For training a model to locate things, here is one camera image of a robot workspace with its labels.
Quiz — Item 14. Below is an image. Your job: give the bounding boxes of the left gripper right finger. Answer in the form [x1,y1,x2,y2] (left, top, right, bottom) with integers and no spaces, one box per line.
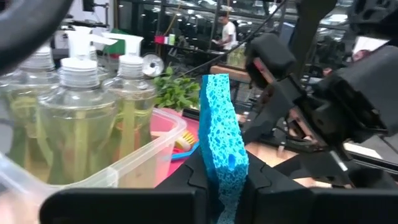
[238,152,398,224]

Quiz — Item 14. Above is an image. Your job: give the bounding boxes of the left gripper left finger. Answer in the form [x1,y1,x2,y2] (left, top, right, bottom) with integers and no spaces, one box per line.
[40,149,215,224]

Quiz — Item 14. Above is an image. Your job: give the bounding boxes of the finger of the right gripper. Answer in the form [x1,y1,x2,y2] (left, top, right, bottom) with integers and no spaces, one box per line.
[245,33,296,90]
[242,82,307,142]

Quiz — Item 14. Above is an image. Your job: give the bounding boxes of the blue cellulose sponge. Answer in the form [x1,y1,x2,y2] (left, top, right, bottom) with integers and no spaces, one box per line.
[198,73,249,224]

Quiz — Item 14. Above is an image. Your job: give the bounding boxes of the blue dish brush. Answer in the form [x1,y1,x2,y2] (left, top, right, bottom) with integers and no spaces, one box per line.
[170,141,200,162]

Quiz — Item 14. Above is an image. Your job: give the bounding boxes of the yellow-green dish brush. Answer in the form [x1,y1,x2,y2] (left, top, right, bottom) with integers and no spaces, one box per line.
[175,130,197,152]

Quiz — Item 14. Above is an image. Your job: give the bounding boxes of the clear pump soap bottle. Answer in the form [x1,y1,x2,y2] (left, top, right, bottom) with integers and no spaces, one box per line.
[0,43,60,175]
[37,26,119,185]
[101,32,157,159]

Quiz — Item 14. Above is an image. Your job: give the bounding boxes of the person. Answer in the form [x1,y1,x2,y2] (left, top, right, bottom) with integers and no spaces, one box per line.
[214,12,239,52]

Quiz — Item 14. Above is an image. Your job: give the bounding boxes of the tall clear plastic bin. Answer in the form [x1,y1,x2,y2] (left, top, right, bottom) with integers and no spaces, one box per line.
[0,107,188,224]

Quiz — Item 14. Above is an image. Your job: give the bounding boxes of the pink plastic bin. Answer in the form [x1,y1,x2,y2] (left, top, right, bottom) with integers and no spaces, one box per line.
[150,107,201,177]

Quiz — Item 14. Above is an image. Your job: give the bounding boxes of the green leafy plant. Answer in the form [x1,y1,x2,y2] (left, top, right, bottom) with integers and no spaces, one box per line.
[152,67,201,113]

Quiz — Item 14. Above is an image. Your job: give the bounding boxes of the round silver desk fan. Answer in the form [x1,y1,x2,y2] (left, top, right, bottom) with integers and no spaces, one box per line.
[142,53,165,78]

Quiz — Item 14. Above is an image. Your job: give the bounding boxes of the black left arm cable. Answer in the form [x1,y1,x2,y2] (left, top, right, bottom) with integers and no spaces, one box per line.
[0,0,75,75]

